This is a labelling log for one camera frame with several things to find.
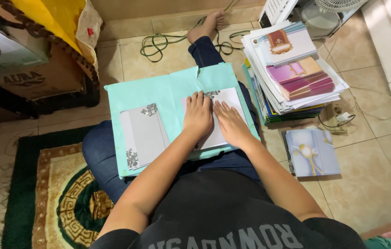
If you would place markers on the beige power strip with plug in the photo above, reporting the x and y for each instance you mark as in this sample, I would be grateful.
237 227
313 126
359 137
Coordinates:
336 117

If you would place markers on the person's blue jeans legs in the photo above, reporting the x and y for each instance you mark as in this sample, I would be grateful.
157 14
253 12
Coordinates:
119 166

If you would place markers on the person's right hand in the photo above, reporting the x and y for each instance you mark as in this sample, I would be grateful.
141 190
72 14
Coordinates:
231 126

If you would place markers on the stack of white floral cards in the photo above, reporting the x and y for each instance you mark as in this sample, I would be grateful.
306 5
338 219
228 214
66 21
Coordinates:
143 135

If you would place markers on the white electric fan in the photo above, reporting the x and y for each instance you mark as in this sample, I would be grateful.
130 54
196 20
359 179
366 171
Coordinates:
319 15

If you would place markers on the person's bare foot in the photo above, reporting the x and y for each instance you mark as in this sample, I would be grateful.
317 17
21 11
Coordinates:
206 25

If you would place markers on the heap of printed card stacks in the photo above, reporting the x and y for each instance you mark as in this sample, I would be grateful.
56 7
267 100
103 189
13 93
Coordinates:
288 72

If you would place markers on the blue gold ornament card stack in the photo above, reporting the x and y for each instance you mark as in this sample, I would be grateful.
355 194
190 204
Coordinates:
311 152

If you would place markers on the teal paper sheet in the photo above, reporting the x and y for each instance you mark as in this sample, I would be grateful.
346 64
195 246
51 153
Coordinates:
160 100

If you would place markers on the green patterned rug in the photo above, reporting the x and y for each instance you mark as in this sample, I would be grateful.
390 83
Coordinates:
53 193

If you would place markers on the yellow and cream cloth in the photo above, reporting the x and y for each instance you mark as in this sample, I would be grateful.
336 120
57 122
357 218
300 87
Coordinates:
67 24

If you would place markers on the person's black printed shirt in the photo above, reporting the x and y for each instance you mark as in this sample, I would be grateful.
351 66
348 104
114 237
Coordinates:
230 214

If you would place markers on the cardboard box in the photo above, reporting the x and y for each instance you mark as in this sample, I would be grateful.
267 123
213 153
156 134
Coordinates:
26 69

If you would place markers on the person's left hand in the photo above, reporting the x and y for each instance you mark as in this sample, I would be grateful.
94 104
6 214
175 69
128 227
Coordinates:
198 116

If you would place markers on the dark low table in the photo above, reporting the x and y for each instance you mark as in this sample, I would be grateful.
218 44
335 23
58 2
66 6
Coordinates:
36 100

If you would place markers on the white floral card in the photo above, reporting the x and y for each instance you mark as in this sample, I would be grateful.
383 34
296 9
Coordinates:
228 100

